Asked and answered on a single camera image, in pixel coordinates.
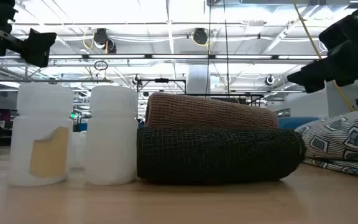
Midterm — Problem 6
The white pill bottle beige label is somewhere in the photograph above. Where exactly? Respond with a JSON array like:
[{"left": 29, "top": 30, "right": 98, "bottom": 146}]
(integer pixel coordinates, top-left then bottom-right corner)
[{"left": 9, "top": 82, "right": 74, "bottom": 187}]

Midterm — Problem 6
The grey patterned fabric pouch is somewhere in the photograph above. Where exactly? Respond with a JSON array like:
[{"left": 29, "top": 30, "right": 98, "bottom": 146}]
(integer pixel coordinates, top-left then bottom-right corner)
[{"left": 295, "top": 108, "right": 358, "bottom": 180}]

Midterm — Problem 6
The white plastic pill bottle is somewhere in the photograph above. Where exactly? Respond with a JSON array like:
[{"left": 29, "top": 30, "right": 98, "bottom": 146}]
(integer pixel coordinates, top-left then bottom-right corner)
[
  {"left": 85, "top": 85, "right": 139, "bottom": 186},
  {"left": 71, "top": 130, "right": 88, "bottom": 169}
]

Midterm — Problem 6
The tan elastic bandage roll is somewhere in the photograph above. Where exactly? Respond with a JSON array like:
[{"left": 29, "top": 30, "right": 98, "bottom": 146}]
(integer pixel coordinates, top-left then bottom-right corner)
[{"left": 144, "top": 92, "right": 279, "bottom": 130}]

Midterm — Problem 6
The black elastic bandage roll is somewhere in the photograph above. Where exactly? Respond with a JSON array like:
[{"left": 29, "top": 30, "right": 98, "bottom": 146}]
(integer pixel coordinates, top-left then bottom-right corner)
[{"left": 136, "top": 127, "right": 307, "bottom": 184}]

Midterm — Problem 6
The blue fabric pouch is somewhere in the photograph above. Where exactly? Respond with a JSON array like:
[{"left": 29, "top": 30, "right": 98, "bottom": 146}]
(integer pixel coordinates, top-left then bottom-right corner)
[{"left": 277, "top": 116, "right": 323, "bottom": 130}]

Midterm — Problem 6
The yellow power cable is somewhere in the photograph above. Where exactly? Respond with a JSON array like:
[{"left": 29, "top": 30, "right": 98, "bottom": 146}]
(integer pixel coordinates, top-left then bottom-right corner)
[{"left": 293, "top": 2, "right": 356, "bottom": 113}]

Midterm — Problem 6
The black hanging cable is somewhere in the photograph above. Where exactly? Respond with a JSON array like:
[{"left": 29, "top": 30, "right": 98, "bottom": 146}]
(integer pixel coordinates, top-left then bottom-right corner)
[
  {"left": 205, "top": 0, "right": 213, "bottom": 94},
  {"left": 222, "top": 0, "right": 231, "bottom": 94}
]

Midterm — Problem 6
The distant black metal frame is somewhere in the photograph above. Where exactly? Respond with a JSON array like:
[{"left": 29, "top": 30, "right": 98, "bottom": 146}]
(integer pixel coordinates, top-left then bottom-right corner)
[{"left": 136, "top": 78, "right": 187, "bottom": 94}]

